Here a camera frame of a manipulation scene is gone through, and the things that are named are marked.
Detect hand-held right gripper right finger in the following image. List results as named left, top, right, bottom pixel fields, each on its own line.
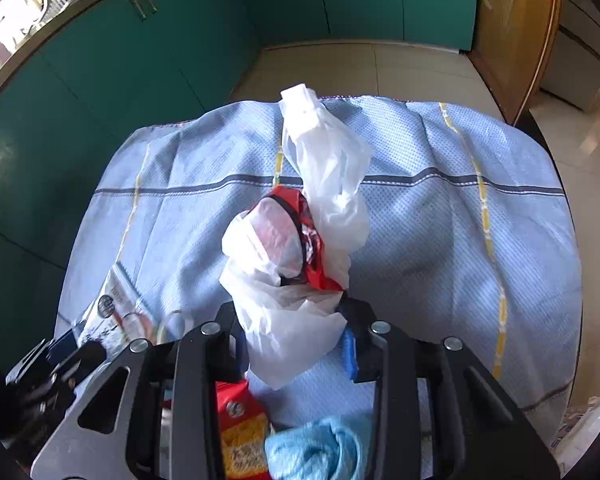
left=339, top=299, right=562, bottom=480

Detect trash bin with white liner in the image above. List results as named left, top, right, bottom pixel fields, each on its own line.
left=560, top=390, right=600, bottom=461

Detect grey refrigerator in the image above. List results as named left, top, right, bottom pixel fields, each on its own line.
left=539, top=0, right=600, bottom=113

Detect red foil snack wrapper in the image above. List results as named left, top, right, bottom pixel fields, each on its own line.
left=257, top=185, right=346, bottom=293

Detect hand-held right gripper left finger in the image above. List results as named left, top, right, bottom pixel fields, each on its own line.
left=30, top=302, right=253, bottom=480

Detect red yellow snack packet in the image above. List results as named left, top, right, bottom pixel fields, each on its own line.
left=215, top=380, right=273, bottom=480

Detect wooden framed glass door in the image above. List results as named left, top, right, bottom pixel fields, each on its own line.
left=472, top=0, right=565, bottom=126

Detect blue checked tablecloth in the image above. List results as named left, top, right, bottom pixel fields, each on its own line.
left=55, top=95, right=581, bottom=441

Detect white plastic bag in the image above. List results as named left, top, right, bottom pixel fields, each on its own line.
left=220, top=82, right=376, bottom=391

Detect teal kitchen cabinet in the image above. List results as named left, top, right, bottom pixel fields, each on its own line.
left=0, top=0, right=479, bottom=311

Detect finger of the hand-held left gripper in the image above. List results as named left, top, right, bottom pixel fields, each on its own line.
left=47, top=332, right=108, bottom=386

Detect printed clear plastic wrapper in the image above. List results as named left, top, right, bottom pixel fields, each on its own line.
left=77, top=262, right=181, bottom=348

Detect blue face mask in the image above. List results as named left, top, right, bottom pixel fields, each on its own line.
left=264, top=414, right=376, bottom=480

